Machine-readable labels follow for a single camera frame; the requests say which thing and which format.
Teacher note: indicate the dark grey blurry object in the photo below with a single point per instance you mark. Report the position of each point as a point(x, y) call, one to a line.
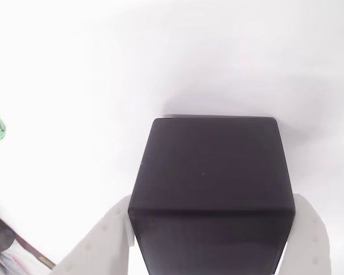
point(0, 237)

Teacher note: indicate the black cube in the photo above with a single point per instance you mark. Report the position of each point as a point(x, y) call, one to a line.
point(212, 186)

